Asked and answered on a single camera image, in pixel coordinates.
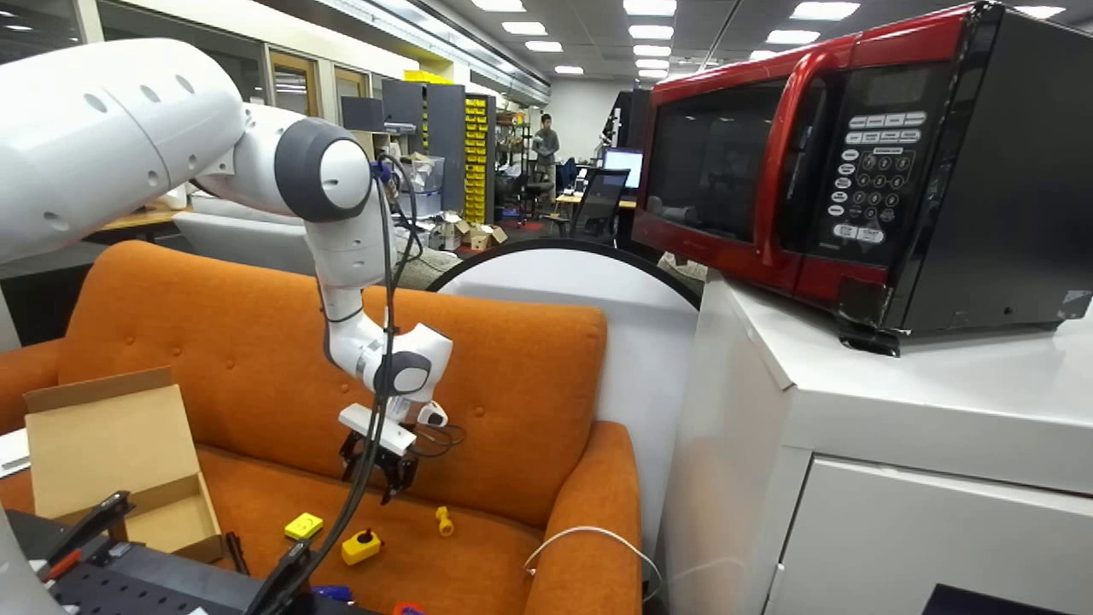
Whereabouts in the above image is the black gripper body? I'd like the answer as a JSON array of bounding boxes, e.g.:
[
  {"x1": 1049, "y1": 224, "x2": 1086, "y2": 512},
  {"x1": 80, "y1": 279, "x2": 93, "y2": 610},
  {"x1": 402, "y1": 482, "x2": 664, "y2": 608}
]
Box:
[{"x1": 339, "y1": 427, "x2": 419, "y2": 482}]

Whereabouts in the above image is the yellow and black tape measure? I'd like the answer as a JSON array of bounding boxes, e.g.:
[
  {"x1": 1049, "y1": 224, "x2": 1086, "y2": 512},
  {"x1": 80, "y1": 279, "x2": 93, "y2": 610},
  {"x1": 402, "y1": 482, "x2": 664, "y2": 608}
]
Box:
[{"x1": 339, "y1": 526, "x2": 387, "y2": 569}]

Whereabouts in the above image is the open cardboard box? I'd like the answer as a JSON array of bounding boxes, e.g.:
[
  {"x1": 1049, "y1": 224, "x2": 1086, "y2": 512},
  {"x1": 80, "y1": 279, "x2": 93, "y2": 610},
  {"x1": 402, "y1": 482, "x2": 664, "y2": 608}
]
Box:
[{"x1": 22, "y1": 370, "x2": 229, "y2": 565}]

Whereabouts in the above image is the yellow smiley square block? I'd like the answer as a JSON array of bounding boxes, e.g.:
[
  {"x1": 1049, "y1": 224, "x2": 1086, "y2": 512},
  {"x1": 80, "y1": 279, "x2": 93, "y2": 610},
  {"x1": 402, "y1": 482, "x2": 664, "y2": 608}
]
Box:
[{"x1": 279, "y1": 509, "x2": 329, "y2": 544}]

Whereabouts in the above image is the orange fabric sofa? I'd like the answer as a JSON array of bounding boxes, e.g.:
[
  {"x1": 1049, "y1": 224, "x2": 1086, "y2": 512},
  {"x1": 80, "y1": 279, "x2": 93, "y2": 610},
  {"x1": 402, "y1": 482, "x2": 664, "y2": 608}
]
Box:
[{"x1": 0, "y1": 237, "x2": 646, "y2": 615}]

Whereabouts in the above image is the black mounting platform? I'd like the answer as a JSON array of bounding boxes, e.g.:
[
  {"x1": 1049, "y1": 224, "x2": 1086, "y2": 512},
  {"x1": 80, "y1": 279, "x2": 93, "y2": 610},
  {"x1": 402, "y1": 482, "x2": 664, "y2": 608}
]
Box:
[{"x1": 0, "y1": 490, "x2": 379, "y2": 615}]

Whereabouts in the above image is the white round panel black rim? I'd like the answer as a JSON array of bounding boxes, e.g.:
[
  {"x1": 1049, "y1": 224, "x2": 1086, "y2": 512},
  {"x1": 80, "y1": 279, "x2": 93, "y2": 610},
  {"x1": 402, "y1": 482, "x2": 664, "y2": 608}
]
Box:
[{"x1": 428, "y1": 231, "x2": 704, "y2": 551}]

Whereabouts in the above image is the yellow and black storage cabinet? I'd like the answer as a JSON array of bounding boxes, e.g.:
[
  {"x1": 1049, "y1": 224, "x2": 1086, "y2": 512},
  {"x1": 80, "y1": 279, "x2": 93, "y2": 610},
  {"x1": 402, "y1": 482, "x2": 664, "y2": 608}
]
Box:
[{"x1": 379, "y1": 76, "x2": 500, "y2": 230}]

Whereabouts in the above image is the person in background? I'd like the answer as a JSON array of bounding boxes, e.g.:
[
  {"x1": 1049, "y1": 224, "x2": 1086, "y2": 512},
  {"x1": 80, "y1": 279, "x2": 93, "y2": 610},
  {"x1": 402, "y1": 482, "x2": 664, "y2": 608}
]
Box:
[{"x1": 532, "y1": 109, "x2": 563, "y2": 165}]

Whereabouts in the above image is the laptop with lit screen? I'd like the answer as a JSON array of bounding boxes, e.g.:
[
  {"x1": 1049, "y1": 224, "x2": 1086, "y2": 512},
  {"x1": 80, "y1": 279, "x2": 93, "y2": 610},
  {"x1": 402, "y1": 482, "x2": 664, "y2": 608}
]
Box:
[{"x1": 597, "y1": 148, "x2": 649, "y2": 193}]

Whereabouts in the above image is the white cabinet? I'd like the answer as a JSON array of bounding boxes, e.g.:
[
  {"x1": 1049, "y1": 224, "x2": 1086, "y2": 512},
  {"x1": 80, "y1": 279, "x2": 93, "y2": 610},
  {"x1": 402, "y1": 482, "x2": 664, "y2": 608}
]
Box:
[{"x1": 659, "y1": 270, "x2": 1093, "y2": 615}]

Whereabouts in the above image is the red and black microwave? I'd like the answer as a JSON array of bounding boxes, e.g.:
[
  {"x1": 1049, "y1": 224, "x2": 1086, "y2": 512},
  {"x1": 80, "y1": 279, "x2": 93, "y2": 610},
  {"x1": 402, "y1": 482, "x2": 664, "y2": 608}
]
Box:
[{"x1": 632, "y1": 0, "x2": 1093, "y2": 355}]

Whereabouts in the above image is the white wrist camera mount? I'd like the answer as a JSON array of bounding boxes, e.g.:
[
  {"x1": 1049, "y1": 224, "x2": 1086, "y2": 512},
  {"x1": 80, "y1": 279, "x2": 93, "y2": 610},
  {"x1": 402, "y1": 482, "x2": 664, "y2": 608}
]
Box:
[{"x1": 334, "y1": 401, "x2": 419, "y2": 456}]

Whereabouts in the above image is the thin white cable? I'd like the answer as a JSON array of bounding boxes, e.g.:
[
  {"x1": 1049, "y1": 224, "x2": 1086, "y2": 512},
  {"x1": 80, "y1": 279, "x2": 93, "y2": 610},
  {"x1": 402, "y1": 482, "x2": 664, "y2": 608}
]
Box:
[{"x1": 518, "y1": 524, "x2": 665, "y2": 601}]

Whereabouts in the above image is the red handled black tool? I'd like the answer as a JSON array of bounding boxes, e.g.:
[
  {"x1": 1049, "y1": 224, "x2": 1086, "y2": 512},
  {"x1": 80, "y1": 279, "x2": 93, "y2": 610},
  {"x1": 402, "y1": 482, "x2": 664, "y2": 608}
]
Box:
[{"x1": 38, "y1": 490, "x2": 137, "y2": 584}]

